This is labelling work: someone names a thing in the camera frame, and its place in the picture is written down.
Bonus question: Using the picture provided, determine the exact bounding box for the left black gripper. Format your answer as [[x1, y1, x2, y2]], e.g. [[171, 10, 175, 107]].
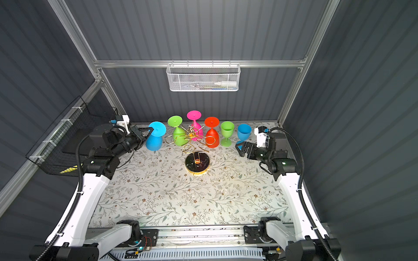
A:
[[111, 126, 152, 160]]

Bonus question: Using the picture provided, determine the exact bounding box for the blue wine glass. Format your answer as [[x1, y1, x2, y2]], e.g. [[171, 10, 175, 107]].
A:
[[237, 124, 252, 143], [146, 121, 167, 151]]

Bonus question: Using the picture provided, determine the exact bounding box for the blue wine glass front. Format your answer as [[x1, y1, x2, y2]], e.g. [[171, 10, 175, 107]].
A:
[[237, 124, 252, 143]]

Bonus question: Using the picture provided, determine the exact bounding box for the light green wine glass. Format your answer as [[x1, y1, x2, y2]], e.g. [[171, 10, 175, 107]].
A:
[[221, 121, 235, 147]]

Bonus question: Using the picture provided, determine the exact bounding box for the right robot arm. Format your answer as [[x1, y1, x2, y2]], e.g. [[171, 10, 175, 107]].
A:
[[235, 126, 341, 261]]

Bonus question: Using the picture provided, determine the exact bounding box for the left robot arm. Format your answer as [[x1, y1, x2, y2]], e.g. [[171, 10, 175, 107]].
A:
[[29, 124, 153, 261]]

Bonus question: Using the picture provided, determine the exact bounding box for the red wine glass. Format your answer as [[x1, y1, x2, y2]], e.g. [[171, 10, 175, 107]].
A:
[[205, 116, 220, 149]]

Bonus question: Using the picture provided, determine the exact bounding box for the gold wine glass rack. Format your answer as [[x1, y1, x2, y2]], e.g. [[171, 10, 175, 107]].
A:
[[165, 125, 211, 176]]

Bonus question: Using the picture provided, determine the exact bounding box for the pink wine glass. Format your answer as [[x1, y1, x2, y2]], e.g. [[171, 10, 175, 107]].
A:
[[187, 110, 203, 141]]

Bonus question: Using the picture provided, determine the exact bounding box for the floral table mat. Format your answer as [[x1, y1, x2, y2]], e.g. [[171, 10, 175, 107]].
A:
[[89, 143, 292, 228]]

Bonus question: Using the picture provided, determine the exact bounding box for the white marker in basket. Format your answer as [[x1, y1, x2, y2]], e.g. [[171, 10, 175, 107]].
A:
[[214, 81, 238, 88]]

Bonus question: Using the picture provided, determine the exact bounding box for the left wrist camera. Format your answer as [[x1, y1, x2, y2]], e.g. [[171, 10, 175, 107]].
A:
[[110, 115, 130, 134]]

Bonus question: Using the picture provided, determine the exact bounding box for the white wire mesh basket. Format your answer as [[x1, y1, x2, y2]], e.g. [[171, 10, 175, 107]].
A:
[[166, 62, 241, 92]]

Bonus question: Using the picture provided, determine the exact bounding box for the black wire basket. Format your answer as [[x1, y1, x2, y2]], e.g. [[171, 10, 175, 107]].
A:
[[26, 94, 118, 177]]

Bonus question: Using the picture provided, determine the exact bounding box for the left black cable conduit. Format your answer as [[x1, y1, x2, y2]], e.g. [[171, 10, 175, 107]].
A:
[[34, 133, 95, 261]]

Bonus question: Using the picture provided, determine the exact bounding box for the black cable conduit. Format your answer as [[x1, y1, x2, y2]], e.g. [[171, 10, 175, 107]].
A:
[[269, 126, 339, 261], [34, 133, 95, 261]]

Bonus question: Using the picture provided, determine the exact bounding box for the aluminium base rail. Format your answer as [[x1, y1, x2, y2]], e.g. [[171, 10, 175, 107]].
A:
[[78, 224, 327, 261]]

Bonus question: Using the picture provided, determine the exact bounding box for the right black cable conduit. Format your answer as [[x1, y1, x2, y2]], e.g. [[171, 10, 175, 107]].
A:
[[269, 126, 339, 261]]

